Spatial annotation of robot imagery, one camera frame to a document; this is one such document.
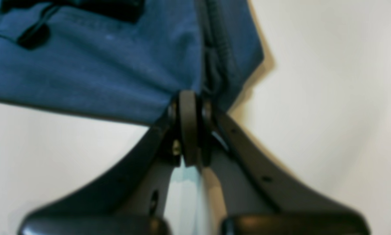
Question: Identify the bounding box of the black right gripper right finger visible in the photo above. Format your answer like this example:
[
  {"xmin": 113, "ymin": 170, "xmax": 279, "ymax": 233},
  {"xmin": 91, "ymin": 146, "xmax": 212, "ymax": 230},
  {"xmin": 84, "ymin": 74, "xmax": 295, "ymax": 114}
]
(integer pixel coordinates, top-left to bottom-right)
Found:
[{"xmin": 200, "ymin": 100, "xmax": 371, "ymax": 235}]

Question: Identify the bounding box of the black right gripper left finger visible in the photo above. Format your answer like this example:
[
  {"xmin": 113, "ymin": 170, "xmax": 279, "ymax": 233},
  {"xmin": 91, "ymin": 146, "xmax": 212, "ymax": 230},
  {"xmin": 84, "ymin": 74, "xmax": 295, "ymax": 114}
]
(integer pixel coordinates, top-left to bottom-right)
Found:
[{"xmin": 18, "ymin": 90, "xmax": 199, "ymax": 235}]

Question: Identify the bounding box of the dark blue t-shirt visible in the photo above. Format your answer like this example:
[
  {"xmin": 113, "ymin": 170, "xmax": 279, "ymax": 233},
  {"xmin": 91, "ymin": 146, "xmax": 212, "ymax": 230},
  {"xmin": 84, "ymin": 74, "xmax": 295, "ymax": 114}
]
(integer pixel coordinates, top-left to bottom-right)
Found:
[{"xmin": 0, "ymin": 0, "xmax": 264, "ymax": 124}]

